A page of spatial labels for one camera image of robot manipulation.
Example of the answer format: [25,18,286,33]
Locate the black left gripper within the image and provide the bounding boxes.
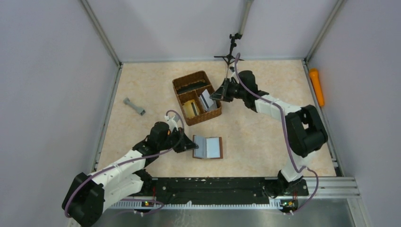
[158,127,198,153]

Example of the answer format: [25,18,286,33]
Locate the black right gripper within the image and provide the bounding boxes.
[210,78,247,103]

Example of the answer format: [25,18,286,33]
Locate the black cards in basket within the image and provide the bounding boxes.
[177,81,208,94]

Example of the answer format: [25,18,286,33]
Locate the orange cylinder handle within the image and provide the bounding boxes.
[309,68,325,107]

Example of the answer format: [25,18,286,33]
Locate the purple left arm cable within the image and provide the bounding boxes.
[64,109,185,218]

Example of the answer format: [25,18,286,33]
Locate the gold cards in basket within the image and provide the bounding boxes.
[183,99,200,118]

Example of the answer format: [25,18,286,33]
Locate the black mini tripod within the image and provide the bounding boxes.
[213,33,243,78]

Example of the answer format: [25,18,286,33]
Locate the brown wicker divided basket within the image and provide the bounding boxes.
[172,70,222,126]

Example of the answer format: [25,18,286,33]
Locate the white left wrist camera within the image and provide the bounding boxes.
[165,114,181,131]

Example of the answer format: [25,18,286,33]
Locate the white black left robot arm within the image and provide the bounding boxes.
[61,122,199,227]

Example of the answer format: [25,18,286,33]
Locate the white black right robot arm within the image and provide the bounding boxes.
[210,70,328,197]

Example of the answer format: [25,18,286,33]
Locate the grey plastic dumbbell piece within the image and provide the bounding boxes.
[123,97,146,116]

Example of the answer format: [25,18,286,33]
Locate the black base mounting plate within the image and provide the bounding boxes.
[132,177,309,206]

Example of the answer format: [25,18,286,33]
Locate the silver striped credit card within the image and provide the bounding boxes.
[199,89,213,110]

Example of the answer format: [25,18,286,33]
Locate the silver cards in basket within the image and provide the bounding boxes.
[203,100,217,112]

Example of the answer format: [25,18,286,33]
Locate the brown leather card holder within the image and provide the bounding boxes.
[192,135,223,159]

